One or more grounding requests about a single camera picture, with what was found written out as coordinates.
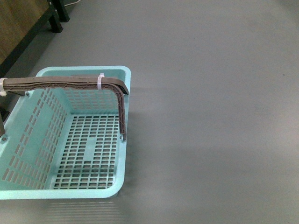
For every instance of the light blue plastic basket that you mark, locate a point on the light blue plastic basket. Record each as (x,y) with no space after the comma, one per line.
(64,143)

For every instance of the brown basket handle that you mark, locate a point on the brown basket handle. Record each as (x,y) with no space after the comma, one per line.
(118,87)

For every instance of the white zip tie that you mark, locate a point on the white zip tie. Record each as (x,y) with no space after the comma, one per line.
(3,93)
(99,81)

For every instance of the white zip tie left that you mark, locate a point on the white zip tie left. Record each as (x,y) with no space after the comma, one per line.
(3,93)

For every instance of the wooden table with black legs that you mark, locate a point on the wooden table with black legs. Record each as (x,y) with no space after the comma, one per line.
(20,22)

